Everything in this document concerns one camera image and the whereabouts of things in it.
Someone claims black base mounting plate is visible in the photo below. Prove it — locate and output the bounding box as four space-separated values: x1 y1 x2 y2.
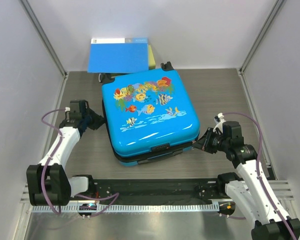
82 178 229 205

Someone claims aluminium corner post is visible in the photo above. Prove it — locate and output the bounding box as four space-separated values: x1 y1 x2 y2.
18 0 68 79
238 0 288 75

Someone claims blue white flat box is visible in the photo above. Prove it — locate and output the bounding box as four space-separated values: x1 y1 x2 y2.
87 37 149 74

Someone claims slotted cable duct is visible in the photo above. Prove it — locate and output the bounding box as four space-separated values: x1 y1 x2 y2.
31 202 220 214

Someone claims yellow-green drawer organizer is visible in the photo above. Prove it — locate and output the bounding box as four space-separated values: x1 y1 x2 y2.
148 44 156 70

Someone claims aluminium right corner post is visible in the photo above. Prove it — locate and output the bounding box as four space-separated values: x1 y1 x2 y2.
238 0 288 75

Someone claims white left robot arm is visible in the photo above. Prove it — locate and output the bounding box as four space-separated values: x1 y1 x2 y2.
26 99 105 208

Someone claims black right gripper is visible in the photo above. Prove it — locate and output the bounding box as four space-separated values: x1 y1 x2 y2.
192 127 230 154

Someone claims blue suitcase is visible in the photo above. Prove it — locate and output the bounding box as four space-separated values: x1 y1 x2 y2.
100 62 200 167

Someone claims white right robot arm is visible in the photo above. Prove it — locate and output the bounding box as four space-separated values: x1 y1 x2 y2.
192 120 300 240

